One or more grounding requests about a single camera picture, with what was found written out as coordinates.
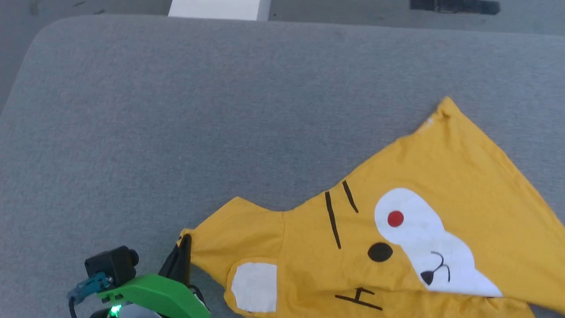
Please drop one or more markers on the dark metal frame foot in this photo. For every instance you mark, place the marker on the dark metal frame foot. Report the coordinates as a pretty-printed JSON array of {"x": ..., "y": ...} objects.
[{"x": 454, "y": 6}]

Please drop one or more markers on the yellow cartoon face t-shirt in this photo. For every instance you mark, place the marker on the yellow cartoon face t-shirt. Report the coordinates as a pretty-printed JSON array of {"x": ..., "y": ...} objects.
[{"x": 397, "y": 176}]

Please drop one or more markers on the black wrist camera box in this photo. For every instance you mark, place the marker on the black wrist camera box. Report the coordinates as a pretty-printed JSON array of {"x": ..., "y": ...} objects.
[{"x": 110, "y": 263}]

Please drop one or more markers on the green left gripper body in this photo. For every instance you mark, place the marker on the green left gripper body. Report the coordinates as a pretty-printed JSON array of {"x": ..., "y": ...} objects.
[{"x": 154, "y": 293}]

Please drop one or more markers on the white flat box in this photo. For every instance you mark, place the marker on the white flat box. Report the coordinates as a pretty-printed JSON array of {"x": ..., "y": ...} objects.
[{"x": 216, "y": 9}]

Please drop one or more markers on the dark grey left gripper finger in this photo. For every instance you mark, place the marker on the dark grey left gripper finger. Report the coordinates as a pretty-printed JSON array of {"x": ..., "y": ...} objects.
[{"x": 178, "y": 263}]

